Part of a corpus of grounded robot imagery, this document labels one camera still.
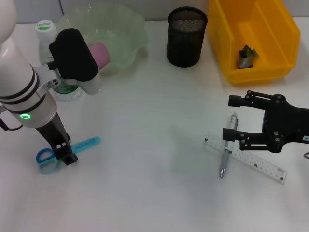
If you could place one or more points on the pink peach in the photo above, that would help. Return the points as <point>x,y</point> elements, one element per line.
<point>101,55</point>

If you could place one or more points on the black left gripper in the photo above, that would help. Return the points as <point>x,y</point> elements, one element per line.
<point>55,131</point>

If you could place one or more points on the black mesh pen holder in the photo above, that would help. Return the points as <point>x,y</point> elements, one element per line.
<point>186,46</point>

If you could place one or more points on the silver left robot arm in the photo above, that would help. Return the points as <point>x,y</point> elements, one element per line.
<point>14,79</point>

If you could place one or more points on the silver pen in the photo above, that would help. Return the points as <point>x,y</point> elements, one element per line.
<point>223,169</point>

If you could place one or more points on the yellow plastic bin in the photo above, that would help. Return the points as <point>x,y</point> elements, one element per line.
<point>272,36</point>

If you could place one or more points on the blue teal scissors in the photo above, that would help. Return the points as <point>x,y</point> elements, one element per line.
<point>89,142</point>

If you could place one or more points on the clear green-label water bottle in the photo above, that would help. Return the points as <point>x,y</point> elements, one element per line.
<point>44,29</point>

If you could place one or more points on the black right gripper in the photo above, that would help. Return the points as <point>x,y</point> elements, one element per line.
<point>287,125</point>

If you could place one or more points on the transparent plastic ruler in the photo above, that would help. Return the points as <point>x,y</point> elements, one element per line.
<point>265,169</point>

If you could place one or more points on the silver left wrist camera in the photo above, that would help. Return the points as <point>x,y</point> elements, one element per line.
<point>72,55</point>

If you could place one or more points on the green glass fruit plate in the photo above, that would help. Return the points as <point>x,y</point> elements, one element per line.
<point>125,36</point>

